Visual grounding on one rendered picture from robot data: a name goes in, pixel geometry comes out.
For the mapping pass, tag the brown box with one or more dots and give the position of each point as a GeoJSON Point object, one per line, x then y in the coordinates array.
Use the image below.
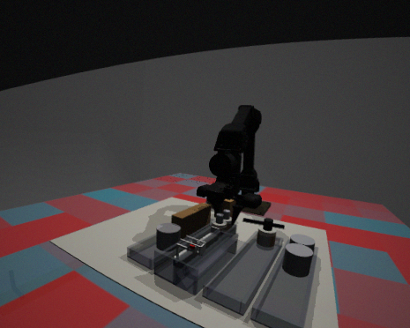
{"type": "Point", "coordinates": [228, 205]}

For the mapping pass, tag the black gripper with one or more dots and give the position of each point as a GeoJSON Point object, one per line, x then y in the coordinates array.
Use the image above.
{"type": "Point", "coordinates": [250, 200]}

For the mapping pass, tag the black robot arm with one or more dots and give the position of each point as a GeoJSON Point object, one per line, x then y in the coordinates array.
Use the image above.
{"type": "Point", "coordinates": [234, 139]}

